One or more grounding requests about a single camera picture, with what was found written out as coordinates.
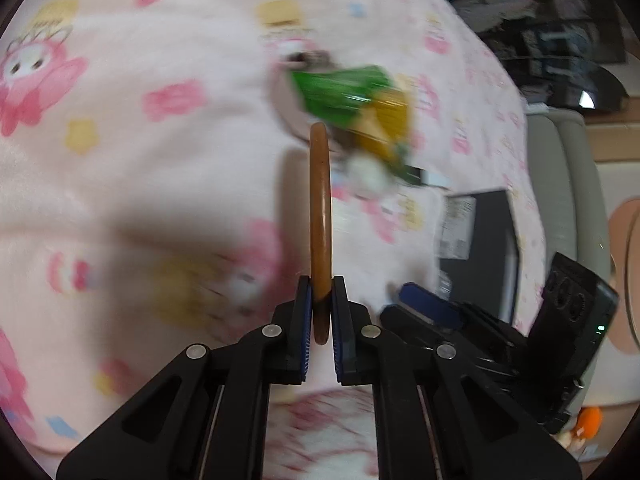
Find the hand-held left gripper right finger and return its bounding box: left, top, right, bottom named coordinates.
left=330, top=276, right=583, bottom=480

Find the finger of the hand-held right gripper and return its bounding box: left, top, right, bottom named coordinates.
left=395, top=282, right=506, bottom=341
left=380, top=305, right=506, bottom=366

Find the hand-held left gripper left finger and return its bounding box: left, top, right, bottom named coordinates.
left=56, top=276, right=314, bottom=480

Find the black storage box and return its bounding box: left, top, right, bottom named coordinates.
left=435, top=187, right=521, bottom=333

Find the brown wooden ring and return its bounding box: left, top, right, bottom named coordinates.
left=309, top=122, right=332, bottom=346

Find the person's right forearm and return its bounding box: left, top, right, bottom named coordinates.
left=607, top=199, right=640, bottom=357

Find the orange toy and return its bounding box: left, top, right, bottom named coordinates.
left=570, top=406, right=605, bottom=443

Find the beige chair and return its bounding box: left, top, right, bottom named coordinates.
left=524, top=110, right=613, bottom=411

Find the white plush toy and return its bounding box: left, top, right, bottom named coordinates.
left=345, top=154, right=397, bottom=200

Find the yellow toy corn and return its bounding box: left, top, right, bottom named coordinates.
left=352, top=89, right=413, bottom=163

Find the pink printed blanket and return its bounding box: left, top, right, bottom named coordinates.
left=0, top=0, right=547, bottom=480

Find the green snack packet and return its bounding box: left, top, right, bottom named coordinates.
left=290, top=65, right=393, bottom=128

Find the black glass desk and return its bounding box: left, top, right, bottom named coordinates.
left=450, top=0, right=632, bottom=111

